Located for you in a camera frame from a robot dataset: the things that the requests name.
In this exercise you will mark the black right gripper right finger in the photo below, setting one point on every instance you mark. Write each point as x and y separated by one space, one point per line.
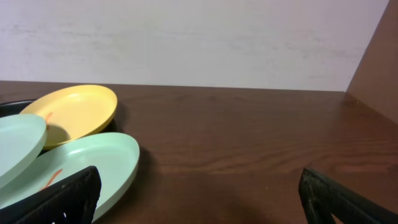
323 200

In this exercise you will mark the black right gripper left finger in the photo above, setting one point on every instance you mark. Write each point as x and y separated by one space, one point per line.
72 200

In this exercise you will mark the mint green plate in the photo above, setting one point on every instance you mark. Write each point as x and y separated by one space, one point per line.
22 138
115 155

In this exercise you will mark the round black tray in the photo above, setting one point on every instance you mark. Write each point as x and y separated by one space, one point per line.
15 107

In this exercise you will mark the yellow plate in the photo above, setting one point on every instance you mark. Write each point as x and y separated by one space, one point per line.
74 112

